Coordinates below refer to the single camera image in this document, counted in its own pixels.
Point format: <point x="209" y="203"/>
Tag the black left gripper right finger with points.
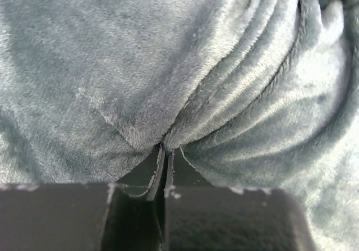
<point x="199" y="216"/>

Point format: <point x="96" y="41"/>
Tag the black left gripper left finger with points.
<point x="124" y="215"/>

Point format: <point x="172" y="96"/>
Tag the zebra pillowcase with grey lining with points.
<point x="251" y="92"/>

